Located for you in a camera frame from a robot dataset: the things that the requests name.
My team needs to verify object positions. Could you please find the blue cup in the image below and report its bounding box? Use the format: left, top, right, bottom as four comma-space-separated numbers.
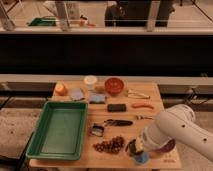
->
133, 152, 149, 164

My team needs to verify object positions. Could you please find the bunch of dark grapes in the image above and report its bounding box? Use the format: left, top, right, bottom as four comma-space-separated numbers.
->
93, 136, 124, 154

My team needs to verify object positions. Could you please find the metal fork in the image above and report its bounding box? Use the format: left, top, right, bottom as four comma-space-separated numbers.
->
136, 115, 153, 120

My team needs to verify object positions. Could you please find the purple bowl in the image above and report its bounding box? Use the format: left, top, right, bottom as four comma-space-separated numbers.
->
156, 139, 176, 153

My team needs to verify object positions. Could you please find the wooden folding table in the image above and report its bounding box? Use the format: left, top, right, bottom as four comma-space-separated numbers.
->
29, 82, 182, 171

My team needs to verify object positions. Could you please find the small black metal clip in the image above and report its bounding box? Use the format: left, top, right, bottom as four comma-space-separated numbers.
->
90, 124, 104, 137

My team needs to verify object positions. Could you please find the orange carrot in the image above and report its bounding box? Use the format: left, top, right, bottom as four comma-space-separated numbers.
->
131, 103, 154, 109

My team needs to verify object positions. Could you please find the black rectangular block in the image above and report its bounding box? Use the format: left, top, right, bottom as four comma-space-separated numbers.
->
107, 104, 126, 112

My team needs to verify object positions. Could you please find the blue sponge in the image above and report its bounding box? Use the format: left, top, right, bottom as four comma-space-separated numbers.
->
89, 94, 106, 104

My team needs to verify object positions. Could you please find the red bowl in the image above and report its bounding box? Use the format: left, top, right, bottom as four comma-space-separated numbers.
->
104, 77, 124, 95

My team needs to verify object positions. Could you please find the green plastic tray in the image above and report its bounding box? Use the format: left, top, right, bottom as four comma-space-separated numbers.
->
26, 101, 88, 161

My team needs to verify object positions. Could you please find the white cup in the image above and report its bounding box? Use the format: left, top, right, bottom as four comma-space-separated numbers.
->
84, 75, 97, 90

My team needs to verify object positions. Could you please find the orange fruit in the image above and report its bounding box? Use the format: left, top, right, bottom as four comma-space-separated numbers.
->
55, 84, 67, 96

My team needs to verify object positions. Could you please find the person in dark clothes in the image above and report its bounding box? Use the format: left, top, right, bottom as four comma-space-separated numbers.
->
104, 0, 175, 27

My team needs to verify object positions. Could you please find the distant green tray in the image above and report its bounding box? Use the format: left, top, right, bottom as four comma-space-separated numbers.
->
28, 17, 56, 26

